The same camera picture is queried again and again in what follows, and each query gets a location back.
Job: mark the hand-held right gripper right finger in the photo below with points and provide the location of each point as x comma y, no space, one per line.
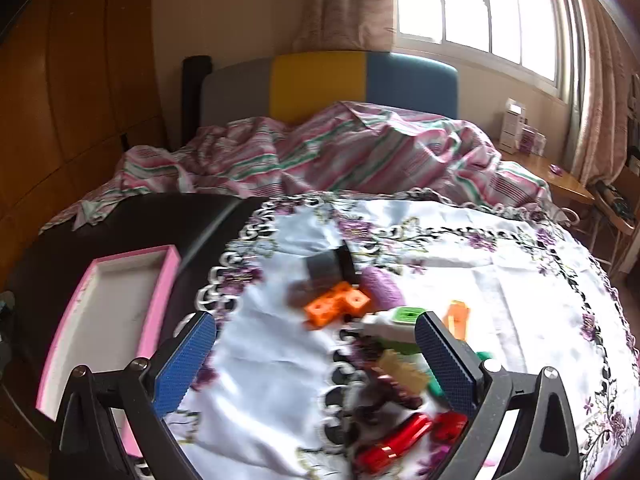
445,365

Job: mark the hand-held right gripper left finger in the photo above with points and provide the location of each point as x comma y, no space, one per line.
185,360

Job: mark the green plastic tower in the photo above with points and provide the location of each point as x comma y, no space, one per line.
436,387

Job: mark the beige toy brick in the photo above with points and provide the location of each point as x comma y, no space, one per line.
402,370

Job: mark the orange plastic clip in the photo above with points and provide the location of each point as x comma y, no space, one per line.
457,317

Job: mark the red puzzle piece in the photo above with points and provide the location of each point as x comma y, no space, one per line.
447,427

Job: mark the white and green device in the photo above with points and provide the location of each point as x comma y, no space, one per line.
385,325

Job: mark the pink shallow tray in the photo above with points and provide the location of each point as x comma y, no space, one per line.
110,310

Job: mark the red metallic cylinder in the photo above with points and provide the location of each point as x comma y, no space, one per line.
395,442

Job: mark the oval embossed plastic piece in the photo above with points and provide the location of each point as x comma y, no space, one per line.
382,287

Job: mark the orange cube block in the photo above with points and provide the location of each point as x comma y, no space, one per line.
325,310

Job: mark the grey cylinder with black cap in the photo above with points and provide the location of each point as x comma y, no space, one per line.
325,265

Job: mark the white embroidered tablecloth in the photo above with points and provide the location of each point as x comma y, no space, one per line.
280,360

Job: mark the wooden nightstand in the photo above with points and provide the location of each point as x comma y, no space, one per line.
545,175

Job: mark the small purple trinket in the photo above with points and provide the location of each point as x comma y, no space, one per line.
555,170

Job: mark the wooden side furniture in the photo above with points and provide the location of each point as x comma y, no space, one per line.
625,220

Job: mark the pink striped blanket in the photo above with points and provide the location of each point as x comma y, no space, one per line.
350,150

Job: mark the purple box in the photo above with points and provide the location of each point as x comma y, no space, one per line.
532,141

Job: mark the white box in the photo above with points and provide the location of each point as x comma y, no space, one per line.
512,130

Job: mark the brown wooden wardrobe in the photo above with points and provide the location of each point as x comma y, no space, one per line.
75,85

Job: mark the grey yellow blue headboard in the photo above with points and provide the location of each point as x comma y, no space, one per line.
320,85

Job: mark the pink patterned curtain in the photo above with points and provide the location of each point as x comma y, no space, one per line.
600,85
350,5

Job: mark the barred window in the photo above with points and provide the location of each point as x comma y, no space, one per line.
470,5

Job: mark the black padded post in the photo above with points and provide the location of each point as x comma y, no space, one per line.
195,90

